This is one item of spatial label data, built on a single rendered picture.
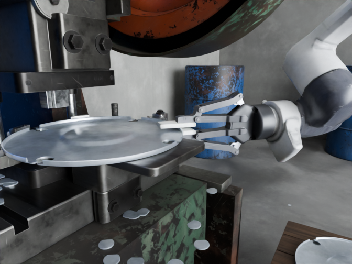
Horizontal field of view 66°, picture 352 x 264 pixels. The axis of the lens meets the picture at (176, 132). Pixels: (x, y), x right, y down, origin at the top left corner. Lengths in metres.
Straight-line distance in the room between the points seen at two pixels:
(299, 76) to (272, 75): 3.11
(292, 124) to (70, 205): 0.43
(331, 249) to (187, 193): 0.56
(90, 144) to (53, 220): 0.12
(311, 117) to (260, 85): 3.17
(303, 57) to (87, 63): 0.42
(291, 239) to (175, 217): 0.56
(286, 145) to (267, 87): 3.18
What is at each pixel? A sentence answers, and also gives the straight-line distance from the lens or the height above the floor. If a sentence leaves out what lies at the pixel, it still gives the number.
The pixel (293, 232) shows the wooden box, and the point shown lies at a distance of 1.05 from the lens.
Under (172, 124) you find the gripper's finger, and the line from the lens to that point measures 0.49.
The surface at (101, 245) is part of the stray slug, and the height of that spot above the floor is 0.65.
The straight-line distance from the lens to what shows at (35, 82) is 0.48.
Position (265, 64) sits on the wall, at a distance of 3.74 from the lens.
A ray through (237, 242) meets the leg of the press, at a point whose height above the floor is 0.48.
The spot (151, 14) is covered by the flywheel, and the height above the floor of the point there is 1.04.
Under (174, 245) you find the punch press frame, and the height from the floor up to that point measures 0.57.
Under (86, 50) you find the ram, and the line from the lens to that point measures 0.48.
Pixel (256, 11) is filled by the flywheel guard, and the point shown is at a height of 1.02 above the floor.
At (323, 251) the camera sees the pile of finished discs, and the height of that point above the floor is 0.36.
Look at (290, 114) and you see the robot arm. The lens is 0.60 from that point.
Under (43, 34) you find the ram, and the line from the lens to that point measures 0.48.
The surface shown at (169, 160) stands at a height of 0.78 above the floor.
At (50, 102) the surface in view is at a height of 0.83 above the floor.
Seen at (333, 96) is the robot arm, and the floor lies 0.85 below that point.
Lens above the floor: 0.90
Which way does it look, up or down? 14 degrees down
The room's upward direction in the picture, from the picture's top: straight up
